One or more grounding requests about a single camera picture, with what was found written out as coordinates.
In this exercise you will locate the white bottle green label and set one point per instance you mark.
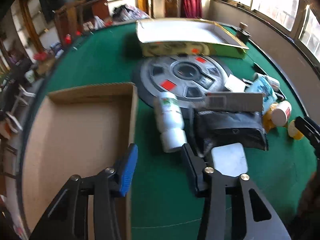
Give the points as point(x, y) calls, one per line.
point(170, 122)

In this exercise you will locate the grey barcode box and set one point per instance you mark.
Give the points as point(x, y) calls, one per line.
point(234, 102)

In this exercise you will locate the red cloth on chair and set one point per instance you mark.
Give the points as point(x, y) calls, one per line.
point(191, 9)

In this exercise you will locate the white square box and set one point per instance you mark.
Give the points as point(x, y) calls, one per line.
point(230, 160)

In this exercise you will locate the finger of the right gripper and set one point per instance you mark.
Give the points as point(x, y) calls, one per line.
point(310, 130)

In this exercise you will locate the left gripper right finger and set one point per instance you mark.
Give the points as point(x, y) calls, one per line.
point(253, 217)

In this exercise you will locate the wooden chair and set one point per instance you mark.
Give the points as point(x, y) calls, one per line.
point(165, 0)

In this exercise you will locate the white bottle red label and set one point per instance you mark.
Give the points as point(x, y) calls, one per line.
point(281, 114)

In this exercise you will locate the pile of clothes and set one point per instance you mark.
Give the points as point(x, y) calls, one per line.
point(127, 12)

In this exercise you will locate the round grey table centre panel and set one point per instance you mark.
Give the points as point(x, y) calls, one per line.
point(188, 77)

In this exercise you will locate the blue white tissue packet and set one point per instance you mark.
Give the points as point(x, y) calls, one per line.
point(261, 85)

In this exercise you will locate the gold white box lid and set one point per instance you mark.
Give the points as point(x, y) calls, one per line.
point(177, 36)

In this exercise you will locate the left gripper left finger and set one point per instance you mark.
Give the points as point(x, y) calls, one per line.
point(66, 217)

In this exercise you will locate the black foil pouch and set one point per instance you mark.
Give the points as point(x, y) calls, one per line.
point(210, 129)

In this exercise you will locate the wooden armchair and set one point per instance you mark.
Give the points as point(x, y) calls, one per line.
point(68, 20)

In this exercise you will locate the brown cardboard tray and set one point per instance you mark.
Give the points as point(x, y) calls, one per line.
point(82, 131)

